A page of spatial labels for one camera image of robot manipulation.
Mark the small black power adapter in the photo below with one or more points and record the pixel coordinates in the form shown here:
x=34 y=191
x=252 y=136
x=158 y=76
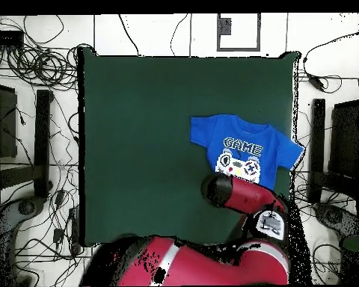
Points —
x=58 y=235

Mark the dark green table cloth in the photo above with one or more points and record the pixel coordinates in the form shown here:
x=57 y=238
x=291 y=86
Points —
x=122 y=119

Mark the black power strip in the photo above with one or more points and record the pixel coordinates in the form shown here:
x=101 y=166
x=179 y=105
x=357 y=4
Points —
x=74 y=230
x=6 y=39

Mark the black office chair base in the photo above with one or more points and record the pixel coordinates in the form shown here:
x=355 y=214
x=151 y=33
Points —
x=335 y=216
x=25 y=207

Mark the blue shirt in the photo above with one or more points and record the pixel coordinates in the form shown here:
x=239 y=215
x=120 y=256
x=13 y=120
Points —
x=275 y=146

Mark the dark box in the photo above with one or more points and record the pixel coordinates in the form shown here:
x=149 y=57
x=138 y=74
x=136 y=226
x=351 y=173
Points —
x=6 y=125
x=345 y=140

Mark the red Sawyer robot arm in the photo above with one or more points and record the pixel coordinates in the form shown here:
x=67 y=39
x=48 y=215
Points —
x=242 y=194

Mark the small grey square plate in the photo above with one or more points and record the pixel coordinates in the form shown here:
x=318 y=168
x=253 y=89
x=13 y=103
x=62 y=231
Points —
x=226 y=26

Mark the grey square frame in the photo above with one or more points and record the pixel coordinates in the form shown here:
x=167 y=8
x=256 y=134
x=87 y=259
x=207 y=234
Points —
x=239 y=48

